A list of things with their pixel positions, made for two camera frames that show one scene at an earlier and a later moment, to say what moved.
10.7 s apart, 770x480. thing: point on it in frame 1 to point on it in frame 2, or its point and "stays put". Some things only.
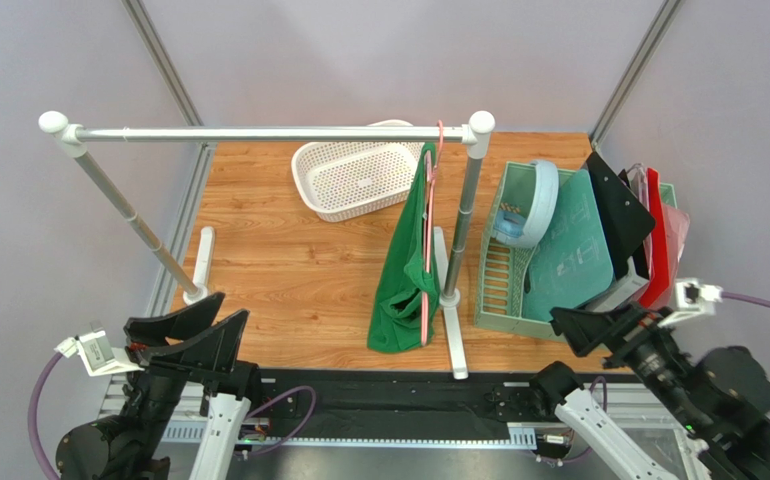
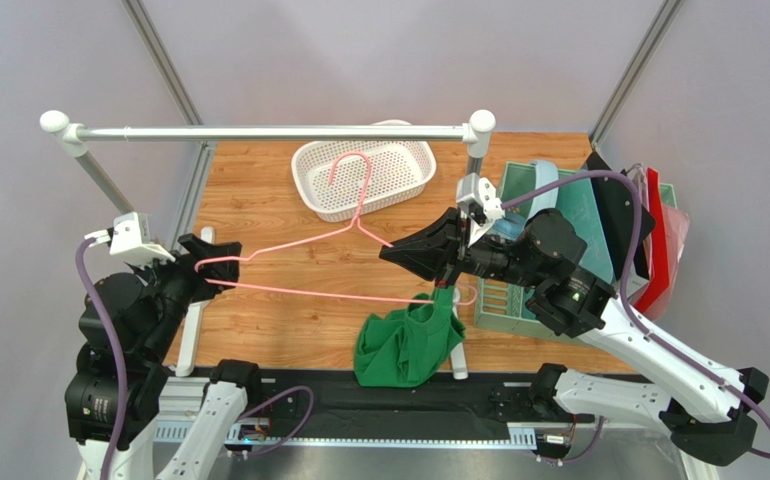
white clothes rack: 478,131 stays put
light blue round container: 526,232 stays put
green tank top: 405,316 to 407,345
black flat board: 626,218 stays put
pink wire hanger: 429,173 to 323,235
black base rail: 392,403 stays put
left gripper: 200,351 to 199,248
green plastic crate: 502,268 stays put
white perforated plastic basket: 351,179 stays put
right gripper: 622,336 to 458,247
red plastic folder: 669,230 stays put
